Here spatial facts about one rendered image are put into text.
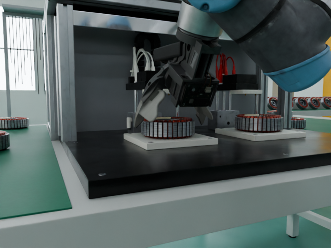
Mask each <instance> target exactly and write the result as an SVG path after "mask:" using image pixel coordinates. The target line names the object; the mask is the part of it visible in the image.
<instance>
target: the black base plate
mask: <svg viewBox="0 0 331 248"><path fill-rule="evenodd" d="M207 127H208V126H207V125H204V126H195V133H197V134H201V135H205V136H209V137H214V138H218V145H206V146H193V147H181V148H169V149H157V150H146V149H144V148H142V147H140V146H138V145H136V144H134V143H132V142H130V141H128V140H126V139H124V133H128V130H127V129H122V130H102V131H82V132H77V141H67V142H62V141H61V136H59V139H60V143H61V145H62V147H63V149H64V151H65V153H66V155H67V157H68V159H69V161H70V163H71V165H72V166H73V168H74V170H75V172H76V174H77V176H78V178H79V180H80V182H81V184H82V186H83V188H84V190H85V192H86V194H87V196H88V198H89V199H94V198H101V197H108V196H115V195H122V194H129V193H136V192H143V191H150V190H157V189H163V188H170V187H177V186H187V185H194V184H201V183H207V182H214V181H221V180H228V179H235V178H242V177H249V176H256V175H263V174H270V173H277V172H284V171H291V170H298V169H304V168H311V167H318V166H325V165H331V133H326V132H318V131H310V130H302V129H295V128H284V129H286V130H294V131H301V132H306V137H303V138H291V139H278V140H266V141H251V140H246V139H241V138H236V137H231V136H227V135H222V134H217V133H215V130H212V129H208V128H207Z"/></svg>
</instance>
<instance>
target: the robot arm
mask: <svg viewBox="0 0 331 248"><path fill-rule="evenodd" d="M177 25H178V28H177V32H176V37H177V38H178V39H179V40H180V41H179V42H176V43H172V44H169V45H166V46H163V47H159V48H156V49H154V55H153V60H154V61H159V62H162V63H164V64H166V65H164V66H163V67H162V68H161V70H160V71H159V72H158V73H157V74H155V75H154V76H153V77H152V78H151V79H150V80H149V82H148V83H147V85H146V87H145V89H144V92H143V94H142V96H141V100H140V103H139V105H138V108H137V111H136V114H135V119H134V127H135V128H137V127H138V126H139V125H140V124H141V123H142V122H143V121H144V118H145V119H146V120H148V121H149V122H153V121H154V120H155V119H156V118H157V116H158V107H159V105H160V104H161V102H162V101H163V100H164V99H165V97H166V92H165V91H163V89H164V87H165V86H166V87H167V88H168V90H169V92H170V94H171V95H172V97H171V102H172V103H173V105H174V106H175V107H177V106H178V105H179V106H180V107H194V108H195V109H196V117H197V119H198V121H199V122H200V124H201V125H202V124H203V123H204V120H205V117H206V116H207V117H208V118H210V119H211V120H212V119H213V116H212V114H211V112H210V110H209V109H208V106H209V107H211V105H212V102H213V99H214V96H215V93H216V90H217V87H218V85H219V82H220V81H219V80H218V79H217V78H216V77H215V76H214V75H213V74H212V73H211V72H210V71H209V69H210V66H211V63H212V59H213V56H214V55H219V54H220V52H221V49H222V46H221V45H219V44H218V40H219V36H221V34H222V31H223V30H224V31H225V33H226V34H227V35H228V36H229V37H230V38H231V39H232V40H234V41H235V42H236V43H237V44H238V45H239V46H240V48H241V49H242V50H243V51H244V52H245V53H246V54H247V55H248V56H249V57H250V58H251V59H252V60H253V61H254V62H255V63H256V64H257V66H258V67H259V68H260V69H261V70H262V71H263V74H264V75H266V76H268V77H269V78H270V79H272V80H273V81H274V82H275V83H276V84H277V85H278V86H279V87H280V88H281V89H283V90H284V91H287V92H291V93H292V92H299V91H303V90H305V89H307V88H309V87H311V86H313V85H315V84H316V83H318V82H319V81H320V80H321V79H322V78H324V77H325V76H326V74H327V73H328V72H329V71H330V69H331V51H330V46H329V45H327V44H325V43H326V41H327V40H328V39H329V38H330V37H331V0H182V3H181V7H180V12H179V16H178V21H177Z"/></svg>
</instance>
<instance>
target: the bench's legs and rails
mask: <svg viewBox="0 0 331 248"><path fill-rule="evenodd" d="M299 216H301V217H303V218H305V219H308V220H310V221H312V222H314V223H316V224H318V225H321V226H323V227H325V228H327V229H329V230H331V219H329V218H326V217H324V216H321V215H319V214H317V213H314V212H312V211H306V212H302V213H297V214H293V215H288V216H287V230H286V234H288V236H289V237H290V238H296V236H298V230H299Z"/></svg>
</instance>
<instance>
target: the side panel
mask: <svg viewBox="0 0 331 248"><path fill-rule="evenodd" d="M44 55H45V80H46V105H47V129H48V132H49V135H50V139H51V141H56V140H60V139H59V135H58V133H55V123H54V97H53V70H52V44H51V18H50V15H46V34H44Z"/></svg>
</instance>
